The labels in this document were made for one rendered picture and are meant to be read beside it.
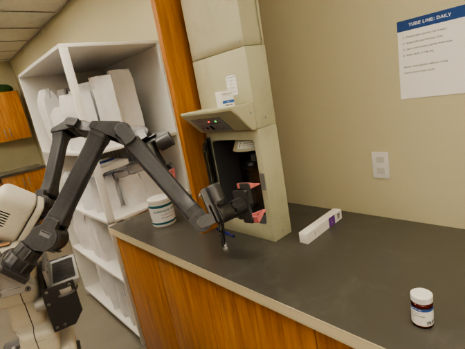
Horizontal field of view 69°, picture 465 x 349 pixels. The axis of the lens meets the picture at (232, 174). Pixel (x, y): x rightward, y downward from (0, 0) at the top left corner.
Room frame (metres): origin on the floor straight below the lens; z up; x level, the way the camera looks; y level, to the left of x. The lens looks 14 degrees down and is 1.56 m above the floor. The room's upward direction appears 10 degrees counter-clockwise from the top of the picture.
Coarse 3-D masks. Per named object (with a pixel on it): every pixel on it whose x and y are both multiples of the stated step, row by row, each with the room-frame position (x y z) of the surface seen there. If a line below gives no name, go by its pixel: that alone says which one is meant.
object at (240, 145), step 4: (236, 140) 1.42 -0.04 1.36; (240, 140) 1.40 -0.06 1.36; (244, 140) 1.38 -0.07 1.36; (248, 140) 1.38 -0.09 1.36; (236, 144) 1.41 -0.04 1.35; (240, 144) 1.39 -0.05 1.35; (244, 144) 1.38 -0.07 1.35; (248, 144) 1.37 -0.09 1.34; (252, 144) 1.36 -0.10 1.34; (236, 148) 1.40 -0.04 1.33; (240, 148) 1.38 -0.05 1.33; (244, 148) 1.37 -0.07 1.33; (248, 148) 1.36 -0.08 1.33; (252, 148) 1.36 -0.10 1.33
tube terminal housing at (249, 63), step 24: (240, 48) 1.29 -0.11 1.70; (264, 48) 1.34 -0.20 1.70; (216, 72) 1.41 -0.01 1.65; (240, 72) 1.30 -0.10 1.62; (264, 72) 1.33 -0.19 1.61; (240, 96) 1.32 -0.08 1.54; (264, 96) 1.32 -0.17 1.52; (264, 120) 1.30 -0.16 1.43; (264, 144) 1.29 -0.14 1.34; (216, 168) 1.50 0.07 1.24; (264, 168) 1.28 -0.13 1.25; (264, 192) 1.28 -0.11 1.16; (288, 216) 1.34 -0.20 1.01
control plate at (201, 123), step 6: (192, 120) 1.42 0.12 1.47; (198, 120) 1.40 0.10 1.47; (204, 120) 1.37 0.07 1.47; (210, 120) 1.34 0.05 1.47; (216, 120) 1.32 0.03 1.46; (222, 120) 1.30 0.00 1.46; (198, 126) 1.45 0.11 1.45; (204, 126) 1.42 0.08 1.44; (216, 126) 1.37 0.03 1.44; (222, 126) 1.34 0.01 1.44; (228, 126) 1.32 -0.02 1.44
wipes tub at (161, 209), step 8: (152, 200) 1.70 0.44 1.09; (160, 200) 1.68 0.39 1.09; (168, 200) 1.71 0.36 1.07; (152, 208) 1.69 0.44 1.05; (160, 208) 1.68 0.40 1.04; (168, 208) 1.70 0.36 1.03; (152, 216) 1.70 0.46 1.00; (160, 216) 1.68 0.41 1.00; (168, 216) 1.69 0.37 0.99; (160, 224) 1.68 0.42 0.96; (168, 224) 1.69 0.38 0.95
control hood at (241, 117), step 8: (240, 104) 1.32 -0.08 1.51; (248, 104) 1.26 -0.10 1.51; (192, 112) 1.38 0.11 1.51; (200, 112) 1.33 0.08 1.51; (208, 112) 1.30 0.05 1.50; (216, 112) 1.26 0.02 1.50; (224, 112) 1.24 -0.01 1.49; (232, 112) 1.21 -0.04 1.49; (240, 112) 1.22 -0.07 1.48; (248, 112) 1.25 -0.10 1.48; (224, 120) 1.29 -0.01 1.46; (232, 120) 1.26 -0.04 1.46; (240, 120) 1.24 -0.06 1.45; (248, 120) 1.25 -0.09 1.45; (232, 128) 1.32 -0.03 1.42; (240, 128) 1.29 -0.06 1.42; (248, 128) 1.26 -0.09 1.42; (256, 128) 1.27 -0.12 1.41
